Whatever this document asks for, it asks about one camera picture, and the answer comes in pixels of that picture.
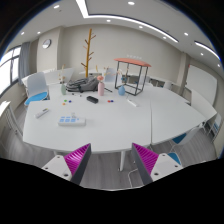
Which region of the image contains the wooden coat tree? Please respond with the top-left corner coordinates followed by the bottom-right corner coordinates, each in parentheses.
top-left (81, 28), bottom-right (96, 78)

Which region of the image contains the blue seat chair right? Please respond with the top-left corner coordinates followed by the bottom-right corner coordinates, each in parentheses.
top-left (166, 126), bottom-right (204, 167)

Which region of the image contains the white remote control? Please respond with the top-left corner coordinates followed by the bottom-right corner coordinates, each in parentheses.
top-left (35, 108), bottom-right (49, 119)

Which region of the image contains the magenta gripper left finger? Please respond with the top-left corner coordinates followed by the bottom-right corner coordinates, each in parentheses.
top-left (42, 143), bottom-right (92, 186)

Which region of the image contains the pink vase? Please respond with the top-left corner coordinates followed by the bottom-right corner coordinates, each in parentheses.
top-left (98, 82), bottom-right (105, 96)

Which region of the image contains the whiteboard on right wall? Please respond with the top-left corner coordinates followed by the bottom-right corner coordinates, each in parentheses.
top-left (185, 65), bottom-right (217, 105)

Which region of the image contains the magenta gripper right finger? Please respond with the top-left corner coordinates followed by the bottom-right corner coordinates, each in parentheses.
top-left (130, 142), bottom-right (184, 186)

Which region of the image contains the grey backpack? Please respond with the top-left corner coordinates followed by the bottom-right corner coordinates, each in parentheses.
top-left (66, 77), bottom-right (98, 93)

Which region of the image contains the green vase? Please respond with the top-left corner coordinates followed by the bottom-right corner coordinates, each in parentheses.
top-left (61, 84), bottom-right (66, 95)

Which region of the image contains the blue vase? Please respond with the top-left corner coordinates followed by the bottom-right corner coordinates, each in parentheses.
top-left (118, 85), bottom-right (125, 96)

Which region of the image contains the round wall clock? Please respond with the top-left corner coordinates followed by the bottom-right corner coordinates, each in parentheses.
top-left (42, 39), bottom-right (52, 49)

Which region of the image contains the black frame orange-top stand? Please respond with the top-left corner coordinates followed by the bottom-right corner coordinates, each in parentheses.
top-left (115, 58), bottom-right (151, 96)

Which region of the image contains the white marker on table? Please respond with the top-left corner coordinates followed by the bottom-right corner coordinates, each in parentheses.
top-left (127, 99), bottom-right (138, 107)

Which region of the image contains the white chair blue seat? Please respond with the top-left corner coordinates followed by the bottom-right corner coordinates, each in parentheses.
top-left (24, 72), bottom-right (48, 106)

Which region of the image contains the black rectangular box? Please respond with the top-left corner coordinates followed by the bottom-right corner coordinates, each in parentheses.
top-left (86, 96), bottom-right (99, 103)

